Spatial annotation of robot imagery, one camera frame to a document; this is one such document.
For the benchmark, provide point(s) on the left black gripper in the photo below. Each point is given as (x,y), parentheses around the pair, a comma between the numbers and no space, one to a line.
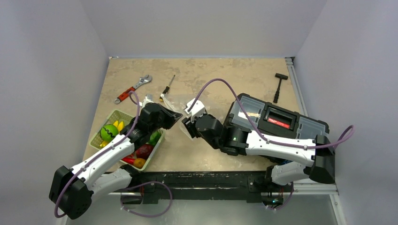
(172,117)

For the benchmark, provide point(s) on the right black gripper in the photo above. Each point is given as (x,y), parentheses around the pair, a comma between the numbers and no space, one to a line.
(189,124)

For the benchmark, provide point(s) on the clear zip top bag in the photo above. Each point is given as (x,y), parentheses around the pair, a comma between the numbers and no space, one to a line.
(177,103)

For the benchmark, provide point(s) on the green lime toy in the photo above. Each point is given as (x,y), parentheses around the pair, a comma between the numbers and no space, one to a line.
(108,132)

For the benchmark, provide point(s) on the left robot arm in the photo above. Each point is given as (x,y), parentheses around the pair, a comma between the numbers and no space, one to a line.
(73,189)

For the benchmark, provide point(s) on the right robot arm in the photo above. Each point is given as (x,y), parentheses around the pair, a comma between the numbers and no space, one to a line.
(308,158)

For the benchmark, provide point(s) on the green bell pepper toy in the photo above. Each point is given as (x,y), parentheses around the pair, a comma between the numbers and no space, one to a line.
(154,138)

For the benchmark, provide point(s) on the yellow black screwdriver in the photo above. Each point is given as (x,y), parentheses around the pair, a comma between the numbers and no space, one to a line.
(166,90)

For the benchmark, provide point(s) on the dark red fruit toy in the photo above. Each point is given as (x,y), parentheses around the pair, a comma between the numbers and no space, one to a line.
(144,151)

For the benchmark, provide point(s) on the yellow banana toy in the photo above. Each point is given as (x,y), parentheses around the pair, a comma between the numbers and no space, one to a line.
(120,125)

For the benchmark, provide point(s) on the green plastic basket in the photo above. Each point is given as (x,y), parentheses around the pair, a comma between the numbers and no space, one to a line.
(126,118)

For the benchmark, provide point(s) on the orange small fruit toy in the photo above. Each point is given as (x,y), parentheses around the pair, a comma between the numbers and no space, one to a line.
(139,163)

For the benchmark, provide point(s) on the red chili pepper toy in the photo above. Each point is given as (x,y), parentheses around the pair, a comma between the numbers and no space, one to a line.
(128,160)

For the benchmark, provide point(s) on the black tool box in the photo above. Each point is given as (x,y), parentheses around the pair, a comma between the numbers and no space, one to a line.
(274,120)

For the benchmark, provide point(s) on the black hammer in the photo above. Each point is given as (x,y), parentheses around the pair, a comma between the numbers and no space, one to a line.
(277,93)

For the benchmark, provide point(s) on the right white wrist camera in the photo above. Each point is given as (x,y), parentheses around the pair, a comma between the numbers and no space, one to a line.
(194,110)

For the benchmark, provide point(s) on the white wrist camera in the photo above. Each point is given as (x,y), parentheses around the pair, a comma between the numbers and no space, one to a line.
(194,110)
(147,99)

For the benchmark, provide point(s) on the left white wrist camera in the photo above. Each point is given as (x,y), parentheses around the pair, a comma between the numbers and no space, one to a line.
(147,99)

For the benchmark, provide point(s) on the red handled adjustable wrench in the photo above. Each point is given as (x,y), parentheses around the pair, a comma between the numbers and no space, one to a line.
(143,80)

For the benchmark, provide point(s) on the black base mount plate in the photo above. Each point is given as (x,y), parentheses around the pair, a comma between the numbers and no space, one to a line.
(249,186)

